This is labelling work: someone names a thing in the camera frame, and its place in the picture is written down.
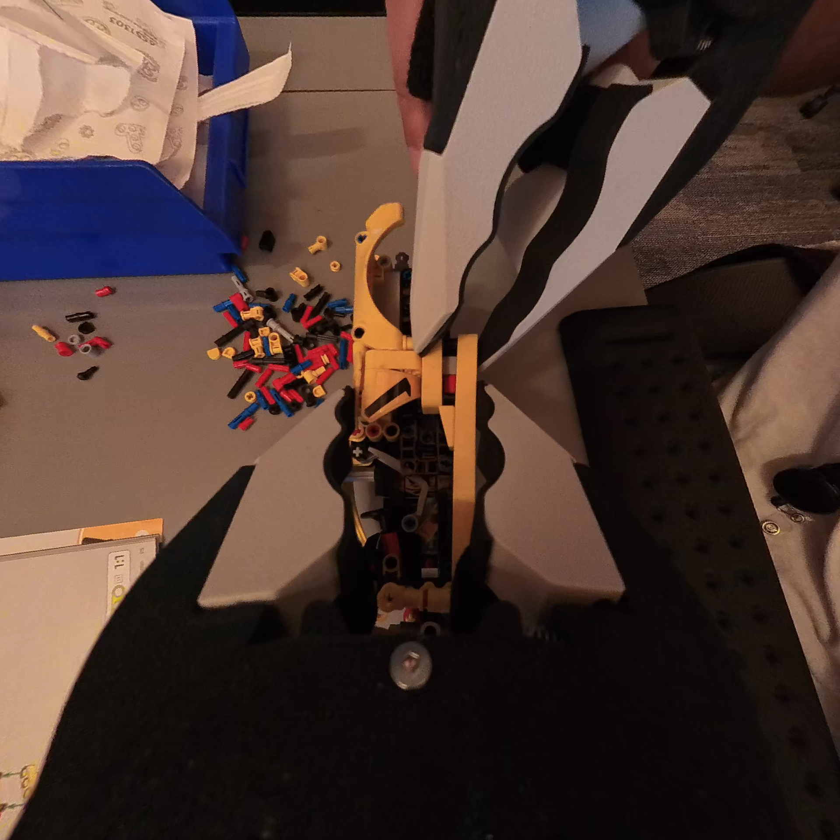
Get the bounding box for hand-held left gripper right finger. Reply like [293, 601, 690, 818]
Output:
[453, 384, 626, 634]

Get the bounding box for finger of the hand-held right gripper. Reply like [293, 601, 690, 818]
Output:
[478, 77, 714, 373]
[410, 0, 589, 357]

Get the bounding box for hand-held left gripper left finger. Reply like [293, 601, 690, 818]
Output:
[197, 387, 380, 634]

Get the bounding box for yellow brick car model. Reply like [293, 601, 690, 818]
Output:
[341, 202, 490, 634]

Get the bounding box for grey desk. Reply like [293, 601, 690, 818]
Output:
[0, 16, 651, 539]

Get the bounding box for person's right hand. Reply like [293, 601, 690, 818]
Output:
[386, 0, 434, 175]

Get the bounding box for black perforated chair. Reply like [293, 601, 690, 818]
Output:
[558, 305, 840, 840]

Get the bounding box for large pile of brick pins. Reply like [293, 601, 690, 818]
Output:
[206, 235, 358, 432]

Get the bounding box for open instruction booklet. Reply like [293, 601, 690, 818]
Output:
[0, 518, 164, 840]

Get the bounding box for small group of brick pins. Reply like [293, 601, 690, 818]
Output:
[31, 285, 116, 382]

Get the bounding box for blue plastic bin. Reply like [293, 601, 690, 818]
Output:
[0, 0, 250, 282]

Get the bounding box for white crumpled paper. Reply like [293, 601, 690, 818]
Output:
[0, 0, 293, 191]

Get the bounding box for black lanyard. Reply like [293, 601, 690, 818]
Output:
[761, 462, 840, 536]

